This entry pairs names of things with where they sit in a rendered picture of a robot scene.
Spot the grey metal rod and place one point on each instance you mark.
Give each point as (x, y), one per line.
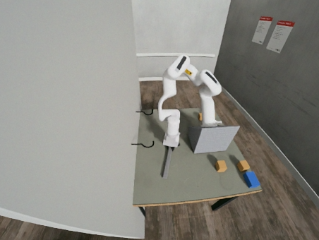
(166, 167)

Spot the white wall panel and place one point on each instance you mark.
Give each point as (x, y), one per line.
(66, 159)

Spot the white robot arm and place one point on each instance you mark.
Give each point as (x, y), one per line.
(211, 88)

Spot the small tan block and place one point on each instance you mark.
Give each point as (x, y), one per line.
(221, 166)
(243, 166)

